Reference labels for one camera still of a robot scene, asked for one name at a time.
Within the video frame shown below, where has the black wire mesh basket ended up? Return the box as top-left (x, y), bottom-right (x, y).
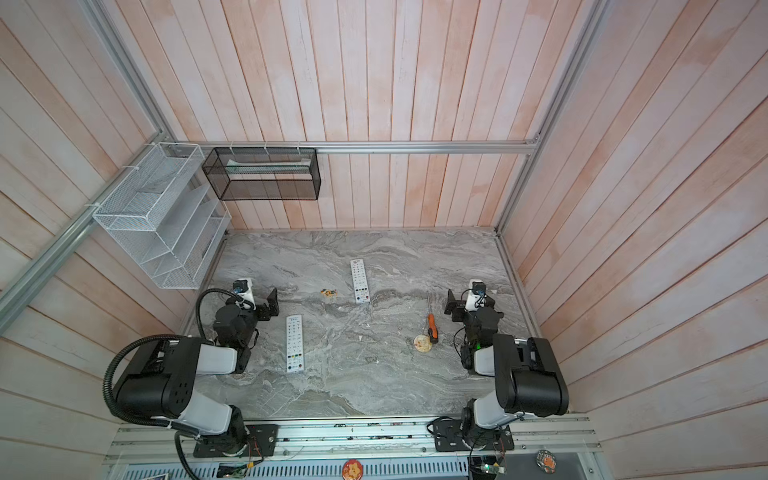
top-left (202, 146), bottom-right (322, 201)

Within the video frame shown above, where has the round badge right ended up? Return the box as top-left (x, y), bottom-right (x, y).
top-left (536, 449), bottom-right (557, 474)

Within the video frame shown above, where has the round wooden coaster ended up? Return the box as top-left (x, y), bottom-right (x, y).
top-left (413, 334), bottom-right (432, 353)

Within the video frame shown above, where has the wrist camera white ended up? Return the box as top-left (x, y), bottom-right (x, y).
top-left (232, 278), bottom-right (254, 305)
top-left (465, 279), bottom-right (487, 311)

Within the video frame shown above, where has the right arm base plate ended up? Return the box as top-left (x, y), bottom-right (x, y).
top-left (426, 416), bottom-right (515, 454)

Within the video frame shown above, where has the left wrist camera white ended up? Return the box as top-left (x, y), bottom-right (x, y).
top-left (232, 278), bottom-right (254, 305)

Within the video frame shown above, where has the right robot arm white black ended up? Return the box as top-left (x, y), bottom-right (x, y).
top-left (429, 282), bottom-right (569, 452)

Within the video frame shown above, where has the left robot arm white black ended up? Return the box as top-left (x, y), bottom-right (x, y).
top-left (102, 280), bottom-right (279, 462)

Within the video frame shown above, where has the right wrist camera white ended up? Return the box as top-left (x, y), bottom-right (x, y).
top-left (465, 279), bottom-right (487, 311)

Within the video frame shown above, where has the aluminium front rail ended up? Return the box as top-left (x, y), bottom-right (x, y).
top-left (104, 413), bottom-right (601, 466)

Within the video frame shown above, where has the orange handled screwdriver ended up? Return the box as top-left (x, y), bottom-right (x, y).
top-left (427, 313), bottom-right (439, 344)

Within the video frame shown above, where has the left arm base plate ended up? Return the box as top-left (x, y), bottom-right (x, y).
top-left (193, 424), bottom-right (279, 458)

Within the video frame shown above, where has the white remote control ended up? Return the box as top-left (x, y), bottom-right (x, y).
top-left (350, 259), bottom-right (370, 304)
top-left (285, 315), bottom-right (305, 373)

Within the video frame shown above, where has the white wire mesh shelf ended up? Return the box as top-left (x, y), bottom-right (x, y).
top-left (94, 143), bottom-right (231, 290)

